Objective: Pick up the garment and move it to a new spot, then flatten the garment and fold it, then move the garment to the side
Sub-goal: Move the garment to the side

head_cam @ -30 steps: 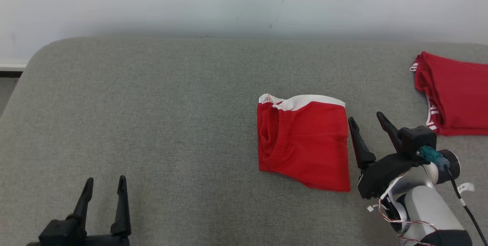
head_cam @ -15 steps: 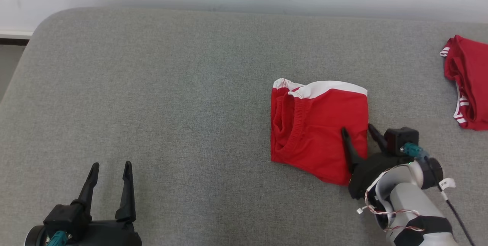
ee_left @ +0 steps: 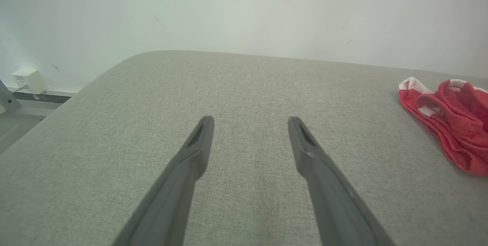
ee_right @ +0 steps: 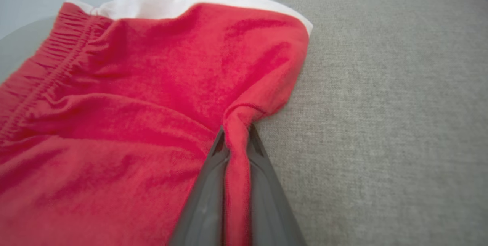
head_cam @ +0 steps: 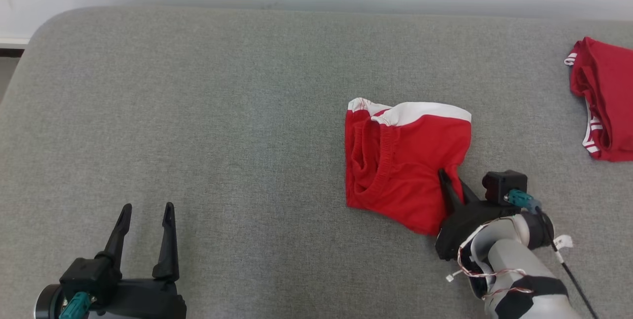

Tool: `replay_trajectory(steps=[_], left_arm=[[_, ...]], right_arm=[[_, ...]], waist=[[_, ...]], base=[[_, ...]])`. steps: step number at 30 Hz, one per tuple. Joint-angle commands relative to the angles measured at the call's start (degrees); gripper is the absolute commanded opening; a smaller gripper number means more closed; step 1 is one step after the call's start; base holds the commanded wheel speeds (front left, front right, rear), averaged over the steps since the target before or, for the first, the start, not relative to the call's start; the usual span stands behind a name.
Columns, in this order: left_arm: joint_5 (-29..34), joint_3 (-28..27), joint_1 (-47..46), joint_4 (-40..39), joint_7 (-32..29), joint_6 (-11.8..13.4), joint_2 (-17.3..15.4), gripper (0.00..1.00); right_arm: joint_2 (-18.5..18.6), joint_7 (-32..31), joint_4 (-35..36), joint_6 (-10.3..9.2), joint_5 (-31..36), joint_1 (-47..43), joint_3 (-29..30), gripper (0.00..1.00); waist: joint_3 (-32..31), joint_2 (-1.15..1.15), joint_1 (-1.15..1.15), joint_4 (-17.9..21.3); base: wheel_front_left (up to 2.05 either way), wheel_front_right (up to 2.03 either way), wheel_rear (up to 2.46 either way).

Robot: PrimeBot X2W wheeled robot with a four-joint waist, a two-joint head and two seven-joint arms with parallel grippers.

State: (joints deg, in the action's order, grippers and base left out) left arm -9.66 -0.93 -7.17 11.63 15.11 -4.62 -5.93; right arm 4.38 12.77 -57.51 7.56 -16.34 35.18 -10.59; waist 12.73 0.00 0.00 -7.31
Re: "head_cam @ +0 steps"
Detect teal right camera connector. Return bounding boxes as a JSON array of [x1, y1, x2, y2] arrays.
[[504, 189, 543, 214]]

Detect teal camera connector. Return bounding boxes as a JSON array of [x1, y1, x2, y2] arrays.
[[58, 292, 92, 319], [504, 189, 543, 214]]

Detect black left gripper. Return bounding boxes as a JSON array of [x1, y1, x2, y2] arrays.
[[96, 202, 188, 319]]

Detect red shorts with white trim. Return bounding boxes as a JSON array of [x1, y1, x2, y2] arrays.
[[345, 97, 472, 236]]

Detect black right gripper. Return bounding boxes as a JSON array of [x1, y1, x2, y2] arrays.
[[435, 168, 520, 262]]

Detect red number 23 basketball jersey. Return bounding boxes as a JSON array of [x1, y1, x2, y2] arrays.
[[564, 36, 633, 162]]

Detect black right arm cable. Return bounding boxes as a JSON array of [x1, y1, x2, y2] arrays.
[[537, 208, 600, 319]]

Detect red white right arm wires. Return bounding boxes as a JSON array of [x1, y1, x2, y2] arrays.
[[446, 244, 534, 301]]

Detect teal left camera connector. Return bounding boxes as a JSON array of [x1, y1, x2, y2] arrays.
[[58, 292, 92, 319]]

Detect grey fabric sofa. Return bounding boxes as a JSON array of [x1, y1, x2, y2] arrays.
[[0, 5, 633, 319]]

